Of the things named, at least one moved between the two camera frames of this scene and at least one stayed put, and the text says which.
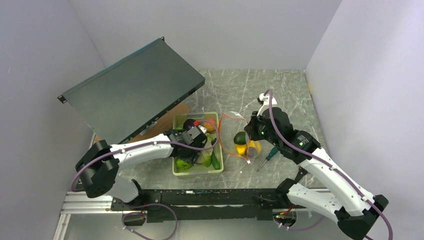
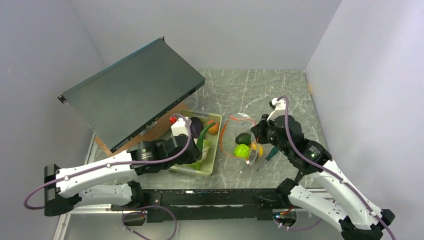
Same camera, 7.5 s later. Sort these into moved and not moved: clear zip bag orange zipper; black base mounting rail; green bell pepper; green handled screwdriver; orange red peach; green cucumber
Moved: green bell pepper; green cucumber
Not moved: black base mounting rail; orange red peach; clear zip bag orange zipper; green handled screwdriver
